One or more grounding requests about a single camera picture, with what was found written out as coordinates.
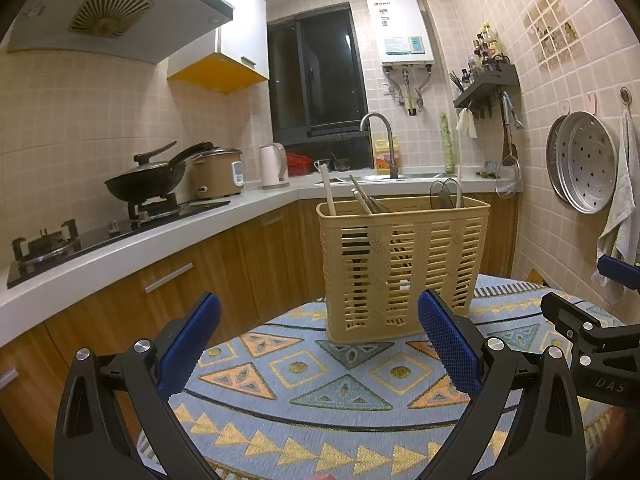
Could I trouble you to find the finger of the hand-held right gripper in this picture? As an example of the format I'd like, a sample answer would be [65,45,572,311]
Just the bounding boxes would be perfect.
[597,255,640,292]
[541,291,640,361]

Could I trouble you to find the green tall bottle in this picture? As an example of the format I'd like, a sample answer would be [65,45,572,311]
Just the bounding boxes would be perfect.
[440,112,459,172]

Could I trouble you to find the wooden chopstick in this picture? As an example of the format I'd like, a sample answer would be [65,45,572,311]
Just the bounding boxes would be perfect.
[351,188,383,214]
[348,174,375,214]
[320,165,337,216]

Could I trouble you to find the black wall shelf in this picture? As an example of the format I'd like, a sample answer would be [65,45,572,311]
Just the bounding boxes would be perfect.
[453,65,519,111]

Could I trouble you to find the white water heater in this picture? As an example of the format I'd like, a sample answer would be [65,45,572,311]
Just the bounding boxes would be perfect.
[366,0,435,67]

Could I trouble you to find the hanging tongs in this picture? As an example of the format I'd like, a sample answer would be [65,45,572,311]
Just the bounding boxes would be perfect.
[501,91,525,131]

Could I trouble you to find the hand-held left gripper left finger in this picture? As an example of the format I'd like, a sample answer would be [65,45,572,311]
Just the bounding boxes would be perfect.
[52,291,223,480]

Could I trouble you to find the black gas stove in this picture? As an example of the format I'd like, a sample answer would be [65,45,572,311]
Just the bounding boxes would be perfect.
[6,200,232,290]

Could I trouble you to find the dark window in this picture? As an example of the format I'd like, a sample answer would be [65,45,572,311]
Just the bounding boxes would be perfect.
[266,2,371,150]

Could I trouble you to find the black wok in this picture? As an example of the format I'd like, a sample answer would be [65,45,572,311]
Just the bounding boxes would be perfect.
[104,141,216,204]

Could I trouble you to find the red plastic basket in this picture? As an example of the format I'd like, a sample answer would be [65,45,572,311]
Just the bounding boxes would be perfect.
[286,154,316,177]

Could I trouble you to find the hanging metal strainer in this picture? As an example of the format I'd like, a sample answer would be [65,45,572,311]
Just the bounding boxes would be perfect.
[495,157,524,199]

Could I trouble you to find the chrome faucet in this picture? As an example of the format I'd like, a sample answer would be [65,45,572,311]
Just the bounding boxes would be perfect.
[360,112,401,179]

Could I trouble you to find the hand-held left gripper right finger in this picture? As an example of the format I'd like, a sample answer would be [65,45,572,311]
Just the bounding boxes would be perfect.
[417,288,586,480]

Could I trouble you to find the yellow detergent bottle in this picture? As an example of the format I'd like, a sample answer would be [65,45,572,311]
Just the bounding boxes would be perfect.
[375,137,402,171]

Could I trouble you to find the white and yellow wall cabinet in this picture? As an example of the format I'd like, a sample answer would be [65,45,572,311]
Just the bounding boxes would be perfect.
[166,0,271,96]

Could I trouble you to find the brown rice cooker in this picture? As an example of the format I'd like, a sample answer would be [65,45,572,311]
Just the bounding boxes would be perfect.
[190,147,246,200]

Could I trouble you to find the white hanging cloth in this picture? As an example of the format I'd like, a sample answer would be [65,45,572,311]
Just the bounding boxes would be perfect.
[455,108,477,139]

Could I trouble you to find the steel sink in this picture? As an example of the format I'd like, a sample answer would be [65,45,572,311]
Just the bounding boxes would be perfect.
[315,172,451,184]

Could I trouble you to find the white kitchen countertop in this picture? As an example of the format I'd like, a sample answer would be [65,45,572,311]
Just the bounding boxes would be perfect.
[0,169,520,318]

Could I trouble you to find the water heater pipes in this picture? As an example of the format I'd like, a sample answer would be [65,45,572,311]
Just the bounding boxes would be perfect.
[382,65,433,117]

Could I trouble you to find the perforated metal steamer tray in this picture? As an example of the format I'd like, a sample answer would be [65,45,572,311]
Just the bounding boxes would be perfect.
[556,111,619,216]

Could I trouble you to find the row of condiment bottles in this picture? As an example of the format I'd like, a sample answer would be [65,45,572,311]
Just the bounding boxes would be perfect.
[467,22,511,75]

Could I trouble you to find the white electric kettle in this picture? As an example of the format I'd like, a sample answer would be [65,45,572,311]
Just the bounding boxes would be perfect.
[259,142,291,190]

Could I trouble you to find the grey hanging towel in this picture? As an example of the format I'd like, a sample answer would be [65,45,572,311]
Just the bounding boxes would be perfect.
[592,110,640,306]

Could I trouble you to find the blue patterned tablecloth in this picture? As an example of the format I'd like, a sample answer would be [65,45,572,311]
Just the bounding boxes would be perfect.
[135,274,626,480]

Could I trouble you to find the clear plastic spoon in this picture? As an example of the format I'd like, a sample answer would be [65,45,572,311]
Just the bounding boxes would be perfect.
[443,178,464,209]
[430,179,453,209]

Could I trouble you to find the beige slotted plastic basket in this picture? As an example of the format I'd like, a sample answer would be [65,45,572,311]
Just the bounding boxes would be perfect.
[316,196,492,345]

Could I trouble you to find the range hood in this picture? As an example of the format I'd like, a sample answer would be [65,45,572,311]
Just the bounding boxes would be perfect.
[7,0,236,66]

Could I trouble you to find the round metal tray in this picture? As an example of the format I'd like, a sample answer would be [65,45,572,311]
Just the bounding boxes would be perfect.
[545,115,568,197]

